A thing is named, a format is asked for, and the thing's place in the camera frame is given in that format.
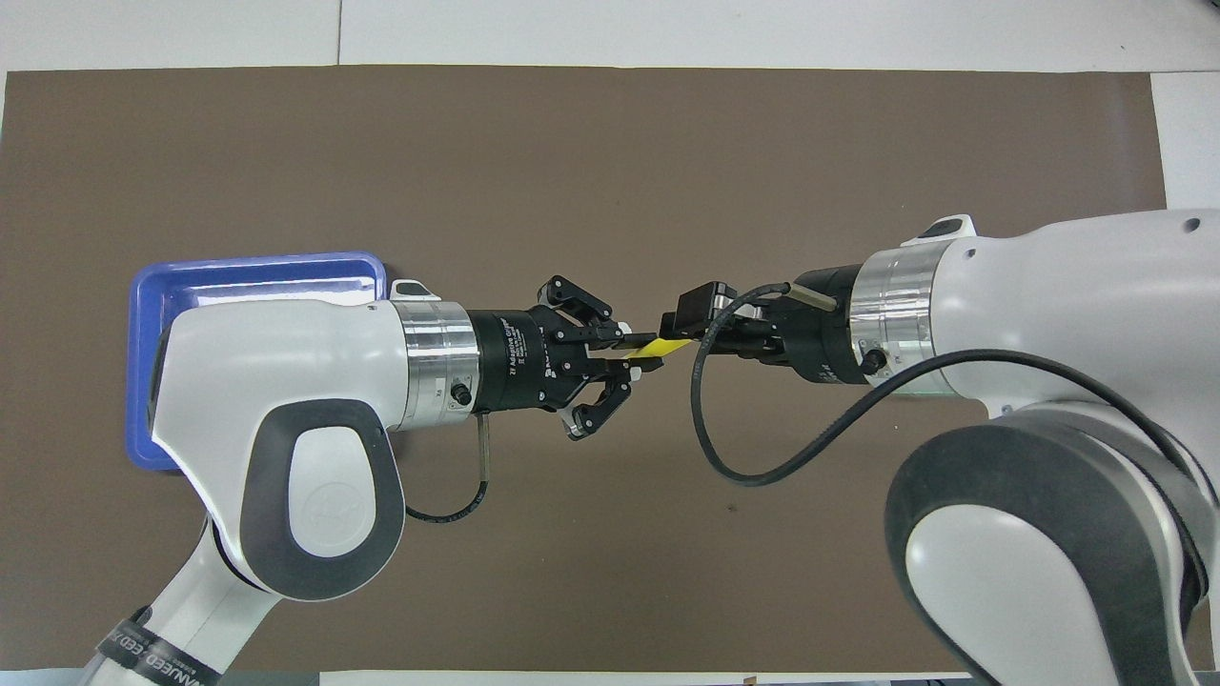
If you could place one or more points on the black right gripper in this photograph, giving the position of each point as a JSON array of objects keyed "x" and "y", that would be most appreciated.
[{"x": 820, "y": 343}]

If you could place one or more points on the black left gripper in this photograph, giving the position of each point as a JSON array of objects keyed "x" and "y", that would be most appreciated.
[{"x": 515, "y": 362}]

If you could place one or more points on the yellow pen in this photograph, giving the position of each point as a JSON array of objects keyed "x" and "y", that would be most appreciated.
[{"x": 658, "y": 349}]

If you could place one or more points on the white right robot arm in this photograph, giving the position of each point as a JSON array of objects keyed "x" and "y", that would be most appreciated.
[{"x": 1048, "y": 295}]

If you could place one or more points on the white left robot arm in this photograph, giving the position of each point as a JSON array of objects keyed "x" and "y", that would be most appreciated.
[{"x": 286, "y": 362}]

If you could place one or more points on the brown table mat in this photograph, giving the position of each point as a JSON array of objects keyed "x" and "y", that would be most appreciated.
[{"x": 572, "y": 191}]

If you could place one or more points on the blue plastic tray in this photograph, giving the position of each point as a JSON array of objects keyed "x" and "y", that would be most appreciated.
[{"x": 152, "y": 286}]

